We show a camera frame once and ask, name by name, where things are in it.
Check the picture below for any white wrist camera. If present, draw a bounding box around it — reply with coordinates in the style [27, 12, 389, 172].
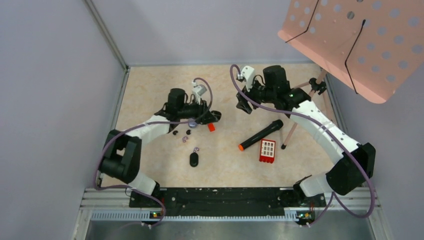
[191, 81, 208, 104]
[236, 65, 256, 92]

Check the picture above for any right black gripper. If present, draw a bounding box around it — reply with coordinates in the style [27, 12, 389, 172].
[236, 76, 276, 114]

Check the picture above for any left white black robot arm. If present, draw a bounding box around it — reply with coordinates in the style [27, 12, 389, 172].
[98, 88, 222, 207]

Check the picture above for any red white toy block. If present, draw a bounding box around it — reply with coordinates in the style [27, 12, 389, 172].
[259, 139, 276, 164]

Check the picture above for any black microphone orange tip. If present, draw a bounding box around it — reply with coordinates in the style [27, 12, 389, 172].
[238, 119, 284, 151]

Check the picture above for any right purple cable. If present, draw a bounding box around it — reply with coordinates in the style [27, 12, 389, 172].
[229, 64, 377, 227]

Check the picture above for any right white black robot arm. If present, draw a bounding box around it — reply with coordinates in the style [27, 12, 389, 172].
[230, 64, 376, 206]

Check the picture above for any purple cable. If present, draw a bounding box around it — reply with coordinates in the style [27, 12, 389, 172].
[93, 77, 214, 229]
[229, 64, 377, 227]

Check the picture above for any small red block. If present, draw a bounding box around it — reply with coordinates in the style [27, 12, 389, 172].
[207, 123, 216, 132]

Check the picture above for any pink perforated music stand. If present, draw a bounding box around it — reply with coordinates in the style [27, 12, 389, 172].
[274, 0, 424, 145]

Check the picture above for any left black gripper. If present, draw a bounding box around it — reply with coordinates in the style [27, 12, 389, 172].
[178, 97, 218, 125]

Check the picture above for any black earbud charging case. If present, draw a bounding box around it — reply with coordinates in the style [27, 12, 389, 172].
[189, 152, 199, 168]

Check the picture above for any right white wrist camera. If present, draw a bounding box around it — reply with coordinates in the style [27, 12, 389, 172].
[236, 65, 256, 92]

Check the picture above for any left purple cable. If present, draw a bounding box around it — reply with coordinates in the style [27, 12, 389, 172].
[93, 77, 214, 229]

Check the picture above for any lavender earbud charging case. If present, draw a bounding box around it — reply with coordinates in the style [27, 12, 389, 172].
[187, 119, 198, 129]

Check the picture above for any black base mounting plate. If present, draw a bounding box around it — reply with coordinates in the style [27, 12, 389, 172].
[125, 187, 327, 225]

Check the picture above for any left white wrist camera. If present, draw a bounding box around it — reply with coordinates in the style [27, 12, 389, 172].
[191, 81, 208, 104]

